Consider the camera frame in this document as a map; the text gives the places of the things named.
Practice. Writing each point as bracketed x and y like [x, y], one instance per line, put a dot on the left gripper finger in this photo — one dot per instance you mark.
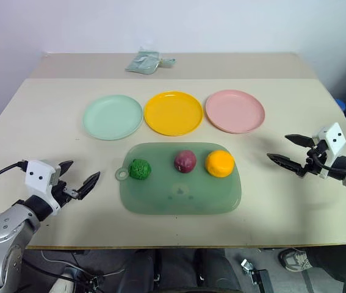
[88, 184]
[66, 167]

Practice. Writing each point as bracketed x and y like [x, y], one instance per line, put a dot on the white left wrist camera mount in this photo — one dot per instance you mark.
[38, 175]

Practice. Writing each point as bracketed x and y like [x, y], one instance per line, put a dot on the translucent green cutting board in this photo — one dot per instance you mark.
[178, 195]

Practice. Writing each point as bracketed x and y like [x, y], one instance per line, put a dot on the green plastic packet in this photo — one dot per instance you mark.
[142, 62]

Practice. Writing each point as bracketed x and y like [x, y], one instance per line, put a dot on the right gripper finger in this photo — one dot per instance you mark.
[285, 161]
[301, 140]

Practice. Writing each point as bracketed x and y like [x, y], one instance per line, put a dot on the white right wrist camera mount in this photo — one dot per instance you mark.
[333, 138]

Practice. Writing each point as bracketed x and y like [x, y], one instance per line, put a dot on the pink plate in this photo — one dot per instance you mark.
[235, 110]

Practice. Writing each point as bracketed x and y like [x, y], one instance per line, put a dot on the dark trouser leg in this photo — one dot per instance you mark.
[337, 261]

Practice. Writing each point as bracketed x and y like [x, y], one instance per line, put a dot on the mint green plate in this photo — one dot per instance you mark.
[113, 117]

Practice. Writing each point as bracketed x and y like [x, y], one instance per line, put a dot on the small green plastic item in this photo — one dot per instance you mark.
[168, 62]

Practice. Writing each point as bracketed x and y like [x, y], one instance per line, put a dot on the small blue object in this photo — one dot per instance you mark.
[341, 105]

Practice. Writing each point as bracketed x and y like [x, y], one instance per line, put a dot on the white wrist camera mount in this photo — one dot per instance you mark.
[333, 138]
[38, 175]

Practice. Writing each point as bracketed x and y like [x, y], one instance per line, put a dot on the purple round fruit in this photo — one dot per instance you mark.
[185, 162]

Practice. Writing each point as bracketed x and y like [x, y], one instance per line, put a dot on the white rounded robot foot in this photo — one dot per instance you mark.
[64, 282]

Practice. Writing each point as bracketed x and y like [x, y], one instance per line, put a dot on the green broccoli toy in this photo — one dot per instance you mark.
[140, 169]

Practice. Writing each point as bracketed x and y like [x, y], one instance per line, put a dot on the orange round fruit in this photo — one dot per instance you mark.
[219, 163]

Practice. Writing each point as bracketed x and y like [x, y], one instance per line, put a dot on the metal clamp bracket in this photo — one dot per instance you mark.
[255, 271]

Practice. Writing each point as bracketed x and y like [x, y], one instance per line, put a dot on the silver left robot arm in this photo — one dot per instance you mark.
[6, 226]

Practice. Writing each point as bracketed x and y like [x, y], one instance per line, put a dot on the yellow plate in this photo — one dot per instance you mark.
[173, 113]

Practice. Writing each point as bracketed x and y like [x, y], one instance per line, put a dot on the grey sneaker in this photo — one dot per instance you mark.
[294, 260]

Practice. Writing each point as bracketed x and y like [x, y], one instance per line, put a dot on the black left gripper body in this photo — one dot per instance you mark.
[61, 192]

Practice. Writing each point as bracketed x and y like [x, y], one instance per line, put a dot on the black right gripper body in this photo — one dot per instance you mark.
[315, 158]

